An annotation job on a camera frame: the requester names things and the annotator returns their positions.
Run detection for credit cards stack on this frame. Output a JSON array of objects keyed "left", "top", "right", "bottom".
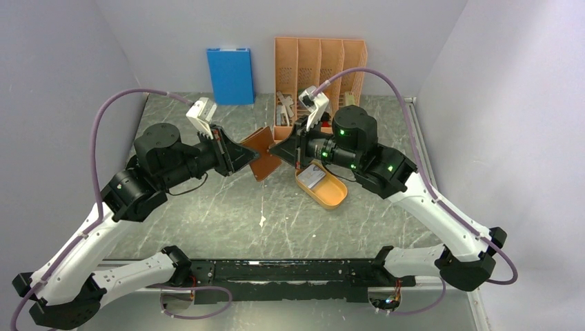
[{"left": 297, "top": 164, "right": 326, "bottom": 190}]

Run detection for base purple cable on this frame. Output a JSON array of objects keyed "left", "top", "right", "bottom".
[
  {"left": 372, "top": 279, "right": 448, "bottom": 317},
  {"left": 157, "top": 285, "right": 234, "bottom": 321}
]

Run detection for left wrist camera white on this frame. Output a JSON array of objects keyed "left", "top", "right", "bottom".
[{"left": 186, "top": 97, "right": 217, "bottom": 138}]

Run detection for green eraser block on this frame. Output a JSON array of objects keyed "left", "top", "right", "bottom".
[{"left": 344, "top": 92, "right": 357, "bottom": 106}]

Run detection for blue box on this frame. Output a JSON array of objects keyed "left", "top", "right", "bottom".
[{"left": 206, "top": 48, "right": 255, "bottom": 106}]

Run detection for brown leather card holder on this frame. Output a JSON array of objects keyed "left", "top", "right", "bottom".
[{"left": 241, "top": 126, "right": 281, "bottom": 182}]

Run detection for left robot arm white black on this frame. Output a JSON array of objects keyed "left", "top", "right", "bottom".
[{"left": 12, "top": 123, "right": 259, "bottom": 330}]

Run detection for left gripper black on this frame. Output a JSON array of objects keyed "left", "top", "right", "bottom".
[{"left": 159, "top": 123, "right": 261, "bottom": 190}]

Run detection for orange desk organizer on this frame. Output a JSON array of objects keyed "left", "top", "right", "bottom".
[{"left": 272, "top": 37, "right": 368, "bottom": 142}]

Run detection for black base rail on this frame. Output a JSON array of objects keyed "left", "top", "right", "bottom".
[{"left": 163, "top": 259, "right": 416, "bottom": 305}]

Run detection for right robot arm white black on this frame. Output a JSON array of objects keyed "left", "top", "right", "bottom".
[{"left": 270, "top": 106, "right": 507, "bottom": 292}]

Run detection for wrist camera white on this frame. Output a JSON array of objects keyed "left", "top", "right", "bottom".
[
  {"left": 298, "top": 86, "right": 329, "bottom": 131},
  {"left": 186, "top": 97, "right": 217, "bottom": 138}
]

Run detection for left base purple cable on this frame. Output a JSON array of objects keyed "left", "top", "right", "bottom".
[{"left": 157, "top": 285, "right": 234, "bottom": 321}]

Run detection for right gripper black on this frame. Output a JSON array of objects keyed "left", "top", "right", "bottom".
[{"left": 268, "top": 114, "right": 359, "bottom": 171}]

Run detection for grey metal clips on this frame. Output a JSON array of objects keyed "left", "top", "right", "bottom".
[{"left": 275, "top": 91, "right": 295, "bottom": 126}]

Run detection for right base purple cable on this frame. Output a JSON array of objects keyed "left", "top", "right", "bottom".
[{"left": 372, "top": 279, "right": 448, "bottom": 317}]

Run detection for yellow oval tray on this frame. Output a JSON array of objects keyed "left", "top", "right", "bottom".
[{"left": 295, "top": 161, "right": 348, "bottom": 210}]

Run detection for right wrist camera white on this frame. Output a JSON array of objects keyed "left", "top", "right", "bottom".
[{"left": 298, "top": 86, "right": 329, "bottom": 131}]

